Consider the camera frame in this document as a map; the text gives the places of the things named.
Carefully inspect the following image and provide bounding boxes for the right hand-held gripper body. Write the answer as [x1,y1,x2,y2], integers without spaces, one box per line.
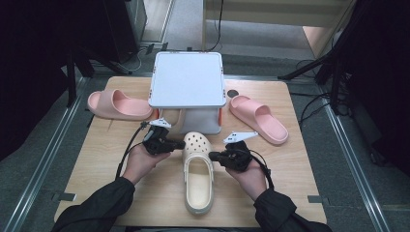
[220,130,259,173]

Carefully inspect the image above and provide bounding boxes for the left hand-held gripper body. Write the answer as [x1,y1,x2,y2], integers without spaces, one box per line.
[142,118,177,156]

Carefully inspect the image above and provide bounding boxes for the pink slide slipper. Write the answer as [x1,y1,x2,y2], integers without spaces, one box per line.
[228,95,290,146]
[86,89,155,122]

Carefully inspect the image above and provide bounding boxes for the white two-tier shoe rack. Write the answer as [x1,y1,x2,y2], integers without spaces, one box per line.
[147,51,227,135]

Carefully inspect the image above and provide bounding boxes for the person's left hand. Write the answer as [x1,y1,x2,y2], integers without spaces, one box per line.
[122,144,172,186]

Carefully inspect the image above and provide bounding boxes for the person's right hand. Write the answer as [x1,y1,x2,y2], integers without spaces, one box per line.
[225,159,269,202]

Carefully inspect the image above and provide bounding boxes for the grey tape strip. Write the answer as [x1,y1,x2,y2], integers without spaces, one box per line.
[51,191,77,203]
[307,194,331,205]

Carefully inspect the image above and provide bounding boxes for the black tripod stand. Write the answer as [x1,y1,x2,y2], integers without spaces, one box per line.
[64,44,133,109]
[278,0,359,114]

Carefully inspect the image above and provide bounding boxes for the dark cabinet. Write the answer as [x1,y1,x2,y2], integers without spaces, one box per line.
[102,0,148,64]

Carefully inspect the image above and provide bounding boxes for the light wooden furniture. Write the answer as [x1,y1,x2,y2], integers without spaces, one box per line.
[202,0,357,60]

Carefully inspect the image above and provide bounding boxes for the left hand-held gripper cable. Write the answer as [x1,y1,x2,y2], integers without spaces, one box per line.
[114,120,150,180]

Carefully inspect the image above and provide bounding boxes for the hand-held gripper cable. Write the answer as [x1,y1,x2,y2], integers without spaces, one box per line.
[248,149,276,191]
[114,120,150,180]

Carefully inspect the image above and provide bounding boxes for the right hand-held gripper cable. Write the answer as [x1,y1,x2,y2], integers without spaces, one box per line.
[248,149,276,191]

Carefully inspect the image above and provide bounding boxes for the white floor cable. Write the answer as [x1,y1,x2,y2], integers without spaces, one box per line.
[118,47,143,73]

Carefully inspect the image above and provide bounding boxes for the black floor cables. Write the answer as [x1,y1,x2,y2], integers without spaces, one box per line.
[289,91,353,130]

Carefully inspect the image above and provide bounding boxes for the metal floor rail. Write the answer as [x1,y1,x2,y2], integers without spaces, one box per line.
[322,96,392,232]
[2,76,89,232]

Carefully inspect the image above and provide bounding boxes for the hanging black cable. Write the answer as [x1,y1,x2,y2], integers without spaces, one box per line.
[206,0,225,52]

